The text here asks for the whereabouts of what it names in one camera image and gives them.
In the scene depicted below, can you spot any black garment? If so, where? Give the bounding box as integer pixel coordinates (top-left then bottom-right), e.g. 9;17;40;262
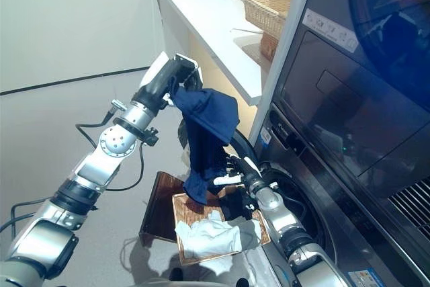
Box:
220;191;259;223

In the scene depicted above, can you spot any rectangular wicker laundry basket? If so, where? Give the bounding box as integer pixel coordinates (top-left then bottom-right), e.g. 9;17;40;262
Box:
171;188;271;266

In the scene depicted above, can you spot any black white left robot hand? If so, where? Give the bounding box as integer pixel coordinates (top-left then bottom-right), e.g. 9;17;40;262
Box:
131;50;204;114

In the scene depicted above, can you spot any blue white warning sticker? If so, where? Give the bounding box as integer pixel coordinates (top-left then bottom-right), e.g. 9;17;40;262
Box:
347;268;374;287

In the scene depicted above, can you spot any brown wicker basket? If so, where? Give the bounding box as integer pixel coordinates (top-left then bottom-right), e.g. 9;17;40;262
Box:
260;31;280;62

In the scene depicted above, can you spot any white icon strip sticker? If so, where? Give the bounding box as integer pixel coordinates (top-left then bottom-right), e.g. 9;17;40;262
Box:
302;7;359;54

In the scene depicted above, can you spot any blue white label sticker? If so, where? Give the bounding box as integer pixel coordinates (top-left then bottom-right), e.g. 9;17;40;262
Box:
258;128;273;146

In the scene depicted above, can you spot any pale wicker basket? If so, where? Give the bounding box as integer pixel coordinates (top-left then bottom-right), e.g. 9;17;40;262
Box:
241;0;295;36

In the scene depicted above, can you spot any grey stacked washing machine tower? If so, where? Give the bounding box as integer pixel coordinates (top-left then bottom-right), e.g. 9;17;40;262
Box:
248;0;430;287

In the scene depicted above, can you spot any round glass washing machine door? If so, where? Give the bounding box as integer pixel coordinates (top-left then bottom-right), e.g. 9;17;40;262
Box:
177;120;263;180

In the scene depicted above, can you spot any white counter beige cabinet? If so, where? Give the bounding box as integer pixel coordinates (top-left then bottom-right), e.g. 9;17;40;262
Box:
150;0;296;133

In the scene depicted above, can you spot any silver robot torso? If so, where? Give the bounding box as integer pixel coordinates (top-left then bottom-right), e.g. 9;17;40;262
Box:
140;278;269;287

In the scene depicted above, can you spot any navy blue garment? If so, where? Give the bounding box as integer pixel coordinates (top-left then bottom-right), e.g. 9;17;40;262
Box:
167;77;241;206

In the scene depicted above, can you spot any white garment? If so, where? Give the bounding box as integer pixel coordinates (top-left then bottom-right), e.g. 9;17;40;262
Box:
174;209;263;258

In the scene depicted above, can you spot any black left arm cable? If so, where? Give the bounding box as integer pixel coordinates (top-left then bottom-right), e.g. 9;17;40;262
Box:
0;108;146;234

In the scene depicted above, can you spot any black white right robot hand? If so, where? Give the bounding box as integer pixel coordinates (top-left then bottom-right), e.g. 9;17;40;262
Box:
214;154;267;194

